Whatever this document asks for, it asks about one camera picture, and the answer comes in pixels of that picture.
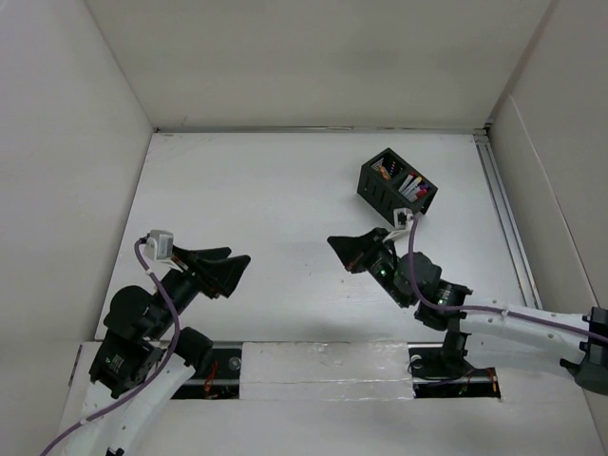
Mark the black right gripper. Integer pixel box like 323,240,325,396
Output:
328,226,410,308

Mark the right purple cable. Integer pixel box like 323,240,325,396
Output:
408,213,608,387

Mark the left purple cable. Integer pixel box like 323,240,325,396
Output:
40,237,181,456

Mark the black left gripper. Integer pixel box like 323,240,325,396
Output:
148,242,250,336

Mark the black two-compartment pen holder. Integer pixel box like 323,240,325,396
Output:
356,148,438,224

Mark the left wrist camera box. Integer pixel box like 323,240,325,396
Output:
143,230,174,262

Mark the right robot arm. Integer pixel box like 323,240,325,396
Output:
328,228,607,395

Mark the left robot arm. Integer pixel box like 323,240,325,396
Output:
42,237,251,455

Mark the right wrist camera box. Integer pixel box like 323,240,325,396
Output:
384,208,415,241

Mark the orange highlighter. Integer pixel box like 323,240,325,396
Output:
377,165,391,181

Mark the yellow cap marker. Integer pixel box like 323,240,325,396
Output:
399,173,416,194

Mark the red cap marker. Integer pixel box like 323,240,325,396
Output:
404,177,423,198

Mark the purple cable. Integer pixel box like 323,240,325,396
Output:
408,213,608,387
40,237,181,456

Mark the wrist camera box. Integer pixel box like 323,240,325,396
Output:
143,230,174,262
384,208,415,241

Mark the aluminium rail right side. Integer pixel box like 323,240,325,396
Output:
473,129,543,310

